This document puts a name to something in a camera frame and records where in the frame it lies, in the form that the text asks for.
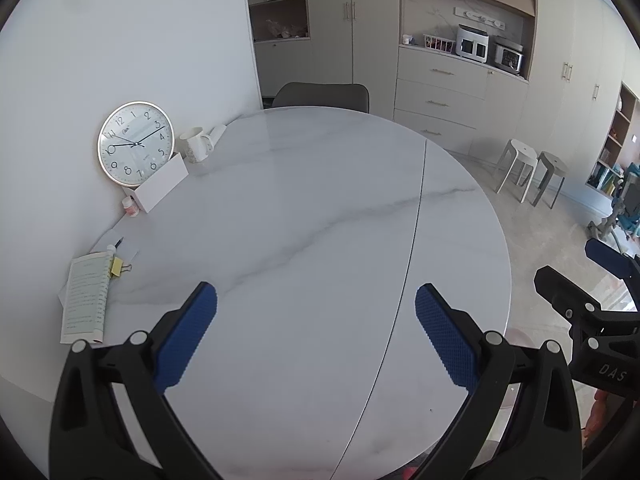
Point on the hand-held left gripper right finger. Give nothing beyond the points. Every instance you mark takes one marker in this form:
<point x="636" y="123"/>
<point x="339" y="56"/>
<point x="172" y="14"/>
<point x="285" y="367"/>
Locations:
<point x="445" y="335"/>

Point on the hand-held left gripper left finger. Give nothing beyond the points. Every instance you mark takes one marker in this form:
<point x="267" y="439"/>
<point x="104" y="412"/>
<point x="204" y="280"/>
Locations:
<point x="185" y="335"/>

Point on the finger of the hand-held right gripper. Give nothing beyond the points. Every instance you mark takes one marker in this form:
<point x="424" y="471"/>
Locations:
<point x="615" y="262"/>
<point x="565" y="295"/>

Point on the blue and grey stroller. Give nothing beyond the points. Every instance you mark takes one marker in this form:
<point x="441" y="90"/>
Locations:
<point x="625" y="205"/>

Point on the yellow binder clip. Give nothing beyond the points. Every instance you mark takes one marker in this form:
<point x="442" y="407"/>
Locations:
<point x="117" y="266"/>

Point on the white paper sheet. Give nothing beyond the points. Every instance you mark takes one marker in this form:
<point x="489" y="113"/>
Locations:
<point x="127" y="250"/>

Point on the printed paper booklet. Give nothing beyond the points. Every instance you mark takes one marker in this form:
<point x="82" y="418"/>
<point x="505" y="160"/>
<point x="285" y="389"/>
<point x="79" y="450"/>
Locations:
<point x="85" y="300"/>

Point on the grey stool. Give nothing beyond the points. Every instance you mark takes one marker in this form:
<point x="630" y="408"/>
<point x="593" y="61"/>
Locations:
<point x="550" y="165"/>

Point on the open wooden bookshelf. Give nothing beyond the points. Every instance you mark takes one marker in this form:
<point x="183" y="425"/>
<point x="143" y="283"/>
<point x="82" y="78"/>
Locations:
<point x="617" y="145"/>

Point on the small pink bottle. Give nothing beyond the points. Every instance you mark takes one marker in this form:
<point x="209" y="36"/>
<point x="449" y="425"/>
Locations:
<point x="131" y="208"/>

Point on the white stool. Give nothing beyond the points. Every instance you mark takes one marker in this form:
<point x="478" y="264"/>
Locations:
<point x="517" y="152"/>

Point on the white rectangular box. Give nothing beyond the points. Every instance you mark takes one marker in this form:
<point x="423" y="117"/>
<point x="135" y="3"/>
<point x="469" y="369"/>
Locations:
<point x="162" y="185"/>

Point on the white mug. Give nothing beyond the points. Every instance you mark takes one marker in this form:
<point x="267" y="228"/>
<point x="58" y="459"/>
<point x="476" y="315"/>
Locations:
<point x="194" y="146"/>

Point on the beige drawer cabinet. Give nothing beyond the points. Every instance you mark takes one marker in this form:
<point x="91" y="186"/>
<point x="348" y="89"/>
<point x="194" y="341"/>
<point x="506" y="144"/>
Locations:
<point x="440" y="100"/>

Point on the silver toaster oven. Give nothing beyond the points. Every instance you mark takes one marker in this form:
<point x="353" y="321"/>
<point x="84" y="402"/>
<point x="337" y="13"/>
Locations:
<point x="509" y="56"/>

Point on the white countertop oven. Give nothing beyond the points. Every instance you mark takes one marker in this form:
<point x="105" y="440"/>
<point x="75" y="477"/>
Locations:
<point x="472" y="45"/>

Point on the grey chair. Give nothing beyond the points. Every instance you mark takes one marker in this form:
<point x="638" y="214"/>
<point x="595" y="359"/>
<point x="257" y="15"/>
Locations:
<point x="320" y="96"/>

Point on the small white cup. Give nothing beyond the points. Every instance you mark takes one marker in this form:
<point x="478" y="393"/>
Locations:
<point x="407" y="39"/>

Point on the tall beige cabinet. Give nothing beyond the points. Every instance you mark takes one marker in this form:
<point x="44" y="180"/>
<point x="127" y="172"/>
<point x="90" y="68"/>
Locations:
<point x="355" y="35"/>

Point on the round gold-rimmed wall clock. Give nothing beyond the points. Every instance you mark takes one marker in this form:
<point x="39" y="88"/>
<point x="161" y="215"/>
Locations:
<point x="135" y="142"/>

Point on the white wall rack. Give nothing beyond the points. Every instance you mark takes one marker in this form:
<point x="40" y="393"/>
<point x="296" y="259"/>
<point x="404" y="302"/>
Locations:
<point x="480" y="17"/>

